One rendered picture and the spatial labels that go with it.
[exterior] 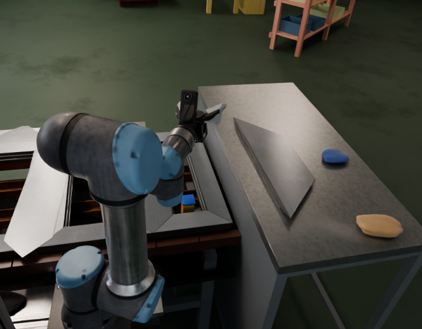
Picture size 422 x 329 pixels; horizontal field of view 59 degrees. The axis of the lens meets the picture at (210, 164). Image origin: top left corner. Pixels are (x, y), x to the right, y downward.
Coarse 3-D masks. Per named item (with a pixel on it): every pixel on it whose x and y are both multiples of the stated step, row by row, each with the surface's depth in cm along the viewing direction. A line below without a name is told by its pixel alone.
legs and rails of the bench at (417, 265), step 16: (400, 256) 135; (416, 256) 138; (304, 272) 127; (400, 272) 147; (416, 272) 144; (320, 288) 216; (400, 288) 149; (384, 304) 158; (336, 320) 200; (384, 320) 164
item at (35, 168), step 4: (32, 164) 181; (36, 164) 181; (40, 164) 182; (44, 164) 182; (32, 168) 179; (36, 168) 179; (40, 168) 179; (44, 168) 180; (48, 168) 180; (52, 168) 180; (32, 172) 177; (36, 172) 177; (40, 172) 177; (44, 172) 177; (48, 172) 177; (52, 172) 178; (56, 172) 178; (60, 172) 178
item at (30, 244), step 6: (6, 240) 144; (12, 240) 144; (18, 240) 145; (24, 240) 145; (30, 240) 145; (36, 240) 145; (42, 240) 145; (12, 246) 142; (18, 246) 142; (24, 246) 143; (30, 246) 143; (36, 246) 143
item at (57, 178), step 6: (30, 174) 175; (36, 174) 176; (42, 174) 176; (48, 174) 176; (54, 174) 177; (60, 174) 177; (66, 174) 177; (30, 180) 172; (36, 180) 172; (42, 180) 173; (48, 180) 173; (54, 180) 173; (60, 180) 174; (66, 180) 174
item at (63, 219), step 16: (0, 160) 188; (16, 160) 190; (32, 160) 184; (192, 176) 188; (64, 192) 168; (64, 208) 160; (64, 224) 154; (224, 224) 159; (96, 240) 148; (0, 256) 141; (16, 256) 143
